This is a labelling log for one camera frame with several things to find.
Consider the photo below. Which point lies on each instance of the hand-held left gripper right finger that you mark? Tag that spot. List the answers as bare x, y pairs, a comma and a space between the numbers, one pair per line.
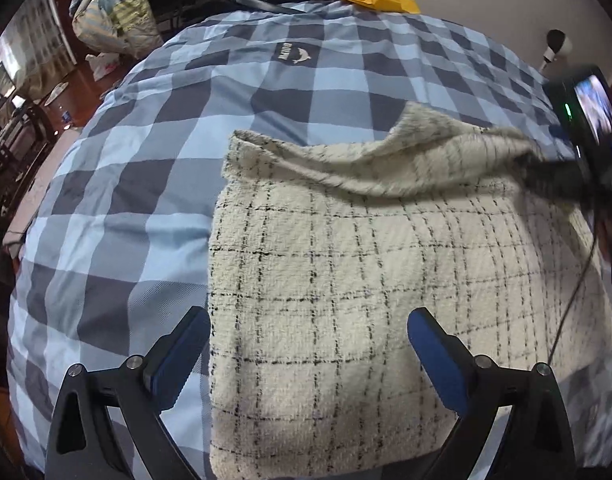
438, 360

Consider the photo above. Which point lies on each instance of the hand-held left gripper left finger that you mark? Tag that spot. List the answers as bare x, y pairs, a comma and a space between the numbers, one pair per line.
178, 360

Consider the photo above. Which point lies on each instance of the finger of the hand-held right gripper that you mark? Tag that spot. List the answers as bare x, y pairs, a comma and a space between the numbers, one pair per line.
551, 176

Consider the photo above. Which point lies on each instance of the cream plaid jacket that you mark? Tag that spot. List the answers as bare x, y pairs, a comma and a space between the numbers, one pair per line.
336, 270

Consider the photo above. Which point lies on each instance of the blue checkered blanket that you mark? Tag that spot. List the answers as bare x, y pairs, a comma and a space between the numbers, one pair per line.
135, 210

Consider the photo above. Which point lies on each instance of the dark wooden chair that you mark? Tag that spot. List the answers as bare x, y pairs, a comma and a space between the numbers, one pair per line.
15, 135

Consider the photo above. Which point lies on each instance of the white plastic bag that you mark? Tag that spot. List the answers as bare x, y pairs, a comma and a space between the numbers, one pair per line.
103, 64

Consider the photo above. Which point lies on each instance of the patterned window curtain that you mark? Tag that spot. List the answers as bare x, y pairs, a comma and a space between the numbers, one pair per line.
40, 35

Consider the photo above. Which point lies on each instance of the pile of bedding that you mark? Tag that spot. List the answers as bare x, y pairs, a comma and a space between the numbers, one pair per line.
115, 10

